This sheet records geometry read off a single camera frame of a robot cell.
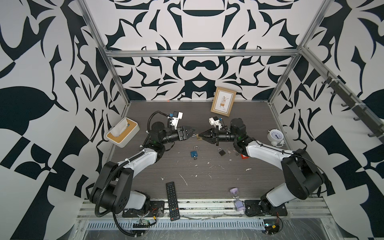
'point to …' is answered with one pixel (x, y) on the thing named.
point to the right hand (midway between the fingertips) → (200, 137)
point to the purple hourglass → (239, 203)
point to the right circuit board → (271, 229)
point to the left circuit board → (144, 224)
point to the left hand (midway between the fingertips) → (198, 127)
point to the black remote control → (172, 202)
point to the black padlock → (221, 151)
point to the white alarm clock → (276, 137)
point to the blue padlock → (194, 154)
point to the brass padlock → (198, 137)
